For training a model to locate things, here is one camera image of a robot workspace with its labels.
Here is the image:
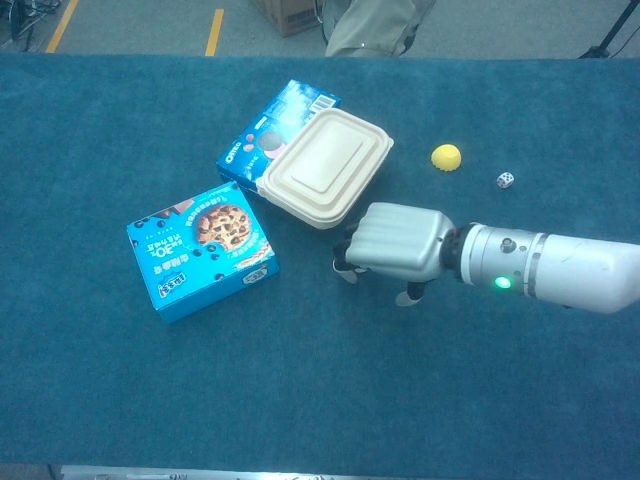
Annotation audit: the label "teal felt table cloth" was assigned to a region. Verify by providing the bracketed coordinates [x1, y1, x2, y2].
[0, 52, 640, 467]

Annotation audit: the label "black floor cables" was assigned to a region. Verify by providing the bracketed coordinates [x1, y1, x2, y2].
[0, 0, 61, 41]

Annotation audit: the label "yellow ball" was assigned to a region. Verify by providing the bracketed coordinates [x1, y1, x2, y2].
[430, 143, 463, 174]

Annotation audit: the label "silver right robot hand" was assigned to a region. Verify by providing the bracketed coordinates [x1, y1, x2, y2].
[332, 202, 456, 307]

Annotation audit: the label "black tripod stand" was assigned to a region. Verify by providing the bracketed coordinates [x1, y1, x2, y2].
[578, 0, 640, 60]

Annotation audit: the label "blue Oreo cookie box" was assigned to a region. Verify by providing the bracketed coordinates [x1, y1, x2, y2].
[215, 78, 344, 197]

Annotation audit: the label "blue chocolate chip cookie box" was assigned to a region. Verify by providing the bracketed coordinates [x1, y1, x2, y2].
[125, 181, 280, 325]

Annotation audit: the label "beige lidded plastic container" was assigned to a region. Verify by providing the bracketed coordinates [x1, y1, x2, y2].
[255, 107, 395, 231]

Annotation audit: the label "cardboard box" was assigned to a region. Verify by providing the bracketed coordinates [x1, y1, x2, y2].
[249, 0, 326, 39]

